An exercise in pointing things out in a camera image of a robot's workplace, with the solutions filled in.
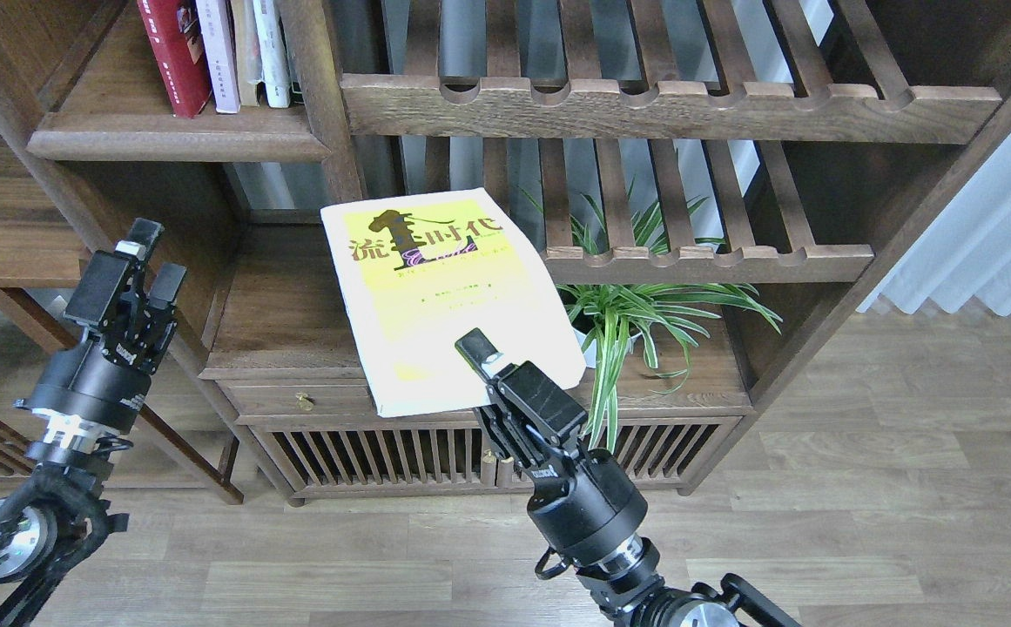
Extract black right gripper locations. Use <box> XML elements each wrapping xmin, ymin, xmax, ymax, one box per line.
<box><xmin>455</xmin><ymin>328</ymin><xmax>650</xmax><ymax>571</ymax></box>

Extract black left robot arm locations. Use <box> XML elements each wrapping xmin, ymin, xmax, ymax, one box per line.
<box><xmin>0</xmin><ymin>219</ymin><xmax>186</xmax><ymax>626</ymax></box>

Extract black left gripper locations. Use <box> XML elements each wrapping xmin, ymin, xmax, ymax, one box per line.
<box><xmin>15</xmin><ymin>219</ymin><xmax>187</xmax><ymax>436</ymax></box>

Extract dark wooden bookshelf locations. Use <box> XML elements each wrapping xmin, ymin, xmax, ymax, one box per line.
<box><xmin>0</xmin><ymin>1</ymin><xmax>1011</xmax><ymax>504</ymax></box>

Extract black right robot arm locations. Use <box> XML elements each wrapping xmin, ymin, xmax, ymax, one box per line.
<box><xmin>455</xmin><ymin>329</ymin><xmax>795</xmax><ymax>626</ymax></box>

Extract red cover book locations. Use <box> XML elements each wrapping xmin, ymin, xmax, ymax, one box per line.
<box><xmin>136</xmin><ymin>1</ymin><xmax>212</xmax><ymax>118</ymax></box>

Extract upright white book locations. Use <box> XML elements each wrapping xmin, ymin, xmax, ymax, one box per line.
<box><xmin>252</xmin><ymin>1</ymin><xmax>291</xmax><ymax>108</ymax></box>

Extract white lavender cover book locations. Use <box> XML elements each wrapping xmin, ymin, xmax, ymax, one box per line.
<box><xmin>195</xmin><ymin>0</ymin><xmax>241</xmax><ymax>114</ymax></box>

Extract white pleated curtain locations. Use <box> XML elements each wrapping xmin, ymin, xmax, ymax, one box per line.
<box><xmin>860</xmin><ymin>135</ymin><xmax>1011</xmax><ymax>316</ymax></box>

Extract upright dark green book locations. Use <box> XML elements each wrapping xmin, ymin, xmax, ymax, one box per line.
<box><xmin>283</xmin><ymin>35</ymin><xmax>305</xmax><ymax>105</ymax></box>

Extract yellow green cover book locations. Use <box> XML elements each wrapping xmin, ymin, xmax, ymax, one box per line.
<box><xmin>320</xmin><ymin>189</ymin><xmax>585</xmax><ymax>418</ymax></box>

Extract upright beige book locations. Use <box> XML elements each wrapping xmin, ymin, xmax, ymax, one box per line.
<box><xmin>229</xmin><ymin>0</ymin><xmax>263</xmax><ymax>107</ymax></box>

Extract brass drawer knob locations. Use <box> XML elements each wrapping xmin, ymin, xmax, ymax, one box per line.
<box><xmin>295</xmin><ymin>393</ymin><xmax>314</xmax><ymax>412</ymax></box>

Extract white plant pot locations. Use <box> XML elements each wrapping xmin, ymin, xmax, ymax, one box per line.
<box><xmin>573</xmin><ymin>322</ymin><xmax>645</xmax><ymax>370</ymax></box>

